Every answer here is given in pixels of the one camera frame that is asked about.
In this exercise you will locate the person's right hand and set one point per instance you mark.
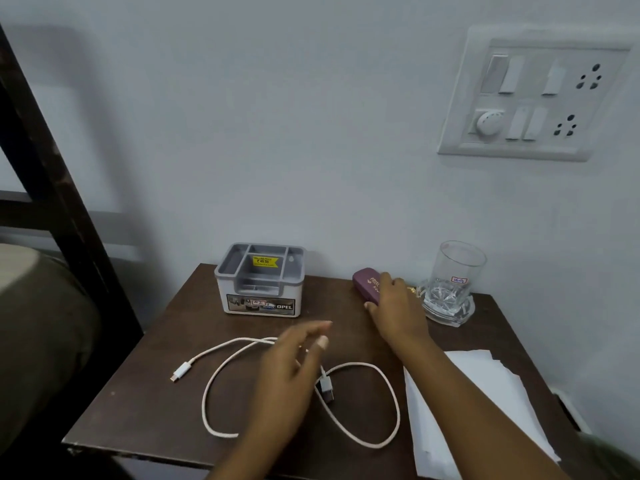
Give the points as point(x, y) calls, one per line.
point(397, 314)

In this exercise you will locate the person's left hand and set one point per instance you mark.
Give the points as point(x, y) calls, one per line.
point(285, 379)

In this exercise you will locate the person's right thumb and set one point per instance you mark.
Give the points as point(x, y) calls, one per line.
point(371, 308)

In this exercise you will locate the person's left thumb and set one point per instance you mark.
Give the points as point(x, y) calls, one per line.
point(318, 347)

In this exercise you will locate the maroon spectacle case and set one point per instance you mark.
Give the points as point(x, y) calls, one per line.
point(364, 284)

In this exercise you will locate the person's left forearm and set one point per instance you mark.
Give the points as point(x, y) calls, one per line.
point(250, 457)

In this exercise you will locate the small gold object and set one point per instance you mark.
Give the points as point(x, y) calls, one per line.
point(411, 289)

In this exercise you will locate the grey plastic organizer box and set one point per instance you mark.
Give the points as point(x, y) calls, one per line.
point(260, 294)

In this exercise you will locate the clear glass mug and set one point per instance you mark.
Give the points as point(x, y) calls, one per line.
point(455, 274)

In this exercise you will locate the white paper sheets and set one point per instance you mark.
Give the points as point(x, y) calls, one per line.
point(500, 389)

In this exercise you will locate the olive bed mattress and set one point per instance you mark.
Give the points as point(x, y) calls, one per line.
point(40, 319)

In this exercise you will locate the olive green cloth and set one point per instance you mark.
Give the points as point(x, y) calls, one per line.
point(610, 459)

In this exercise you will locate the white wall switchboard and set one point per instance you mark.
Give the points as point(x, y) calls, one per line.
point(530, 94)

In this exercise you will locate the dark wooden bed frame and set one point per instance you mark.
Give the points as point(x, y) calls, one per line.
point(50, 194)

